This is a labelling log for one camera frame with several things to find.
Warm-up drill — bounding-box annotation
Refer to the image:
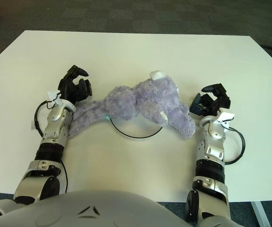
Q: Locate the white plate black rim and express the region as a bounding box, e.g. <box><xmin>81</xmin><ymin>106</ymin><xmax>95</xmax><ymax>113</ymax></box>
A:
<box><xmin>109</xmin><ymin>118</ymin><xmax>163</xmax><ymax>140</ymax></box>

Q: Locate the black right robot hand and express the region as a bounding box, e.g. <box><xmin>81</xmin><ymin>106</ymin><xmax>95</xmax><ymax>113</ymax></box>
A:
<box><xmin>189</xmin><ymin>83</ymin><xmax>231</xmax><ymax>117</ymax></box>

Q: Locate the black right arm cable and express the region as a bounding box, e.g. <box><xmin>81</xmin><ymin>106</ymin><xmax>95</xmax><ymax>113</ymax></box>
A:
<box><xmin>224</xmin><ymin>126</ymin><xmax>246</xmax><ymax>165</ymax></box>

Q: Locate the grey robot torso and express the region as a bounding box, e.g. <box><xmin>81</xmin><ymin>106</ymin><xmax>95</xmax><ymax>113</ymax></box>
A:
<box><xmin>0</xmin><ymin>189</ymin><xmax>198</xmax><ymax>227</ymax></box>

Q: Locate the white table leg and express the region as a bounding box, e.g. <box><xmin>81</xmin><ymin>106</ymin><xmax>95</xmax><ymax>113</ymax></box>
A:
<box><xmin>251</xmin><ymin>202</ymin><xmax>270</xmax><ymax>227</ymax></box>

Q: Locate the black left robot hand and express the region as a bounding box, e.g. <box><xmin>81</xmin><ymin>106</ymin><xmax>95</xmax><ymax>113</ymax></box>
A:
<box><xmin>58</xmin><ymin>65</ymin><xmax>93</xmax><ymax>105</ymax></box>

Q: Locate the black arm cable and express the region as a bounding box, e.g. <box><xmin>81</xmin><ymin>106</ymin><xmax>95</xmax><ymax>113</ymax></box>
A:
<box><xmin>224</xmin><ymin>126</ymin><xmax>246</xmax><ymax>165</ymax></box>
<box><xmin>34</xmin><ymin>100</ymin><xmax>70</xmax><ymax>195</ymax></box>

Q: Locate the purple plush rabbit doll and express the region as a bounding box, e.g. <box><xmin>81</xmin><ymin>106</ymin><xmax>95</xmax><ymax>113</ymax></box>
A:
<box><xmin>68</xmin><ymin>70</ymin><xmax>196</xmax><ymax>143</ymax></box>

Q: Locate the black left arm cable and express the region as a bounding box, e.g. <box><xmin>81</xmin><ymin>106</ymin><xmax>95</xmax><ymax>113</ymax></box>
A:
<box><xmin>34</xmin><ymin>100</ymin><xmax>70</xmax><ymax>195</ymax></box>

